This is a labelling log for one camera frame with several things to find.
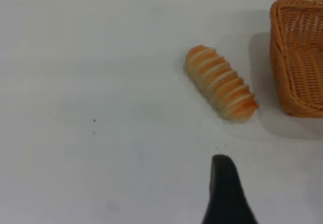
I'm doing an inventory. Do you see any striped orange bread roll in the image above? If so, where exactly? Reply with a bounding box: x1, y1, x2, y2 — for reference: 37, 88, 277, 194
185, 44, 259, 121

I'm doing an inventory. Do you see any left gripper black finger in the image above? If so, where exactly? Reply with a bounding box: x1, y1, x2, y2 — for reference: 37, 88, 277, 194
201, 154, 259, 224

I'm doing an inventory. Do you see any orange woven wicker basket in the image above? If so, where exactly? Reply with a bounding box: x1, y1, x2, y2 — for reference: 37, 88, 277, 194
269, 0, 323, 120

